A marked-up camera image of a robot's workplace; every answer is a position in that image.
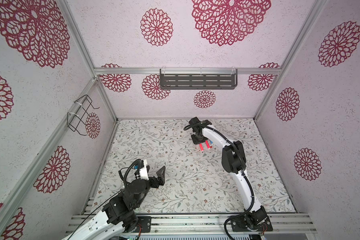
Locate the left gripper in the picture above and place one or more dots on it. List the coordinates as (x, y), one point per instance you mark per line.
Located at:
(156, 183)

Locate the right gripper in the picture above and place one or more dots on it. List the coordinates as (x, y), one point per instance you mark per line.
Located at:
(195, 141)

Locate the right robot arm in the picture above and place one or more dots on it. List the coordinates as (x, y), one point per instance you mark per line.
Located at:
(254, 216)

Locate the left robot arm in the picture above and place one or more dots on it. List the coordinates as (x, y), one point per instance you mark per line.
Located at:
(118, 215)

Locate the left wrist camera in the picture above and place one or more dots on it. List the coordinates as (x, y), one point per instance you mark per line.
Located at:
(142, 171)

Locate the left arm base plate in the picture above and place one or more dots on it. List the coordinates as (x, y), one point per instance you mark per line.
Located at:
(140, 225)

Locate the aluminium front rail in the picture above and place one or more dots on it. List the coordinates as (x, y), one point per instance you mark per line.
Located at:
(213, 224)

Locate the grey slotted wall shelf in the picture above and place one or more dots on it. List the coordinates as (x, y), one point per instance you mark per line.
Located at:
(198, 81)

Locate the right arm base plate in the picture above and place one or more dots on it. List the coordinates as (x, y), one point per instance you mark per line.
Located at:
(249, 224)

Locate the black wire wall rack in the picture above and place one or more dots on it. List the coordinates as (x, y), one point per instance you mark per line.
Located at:
(75, 117)

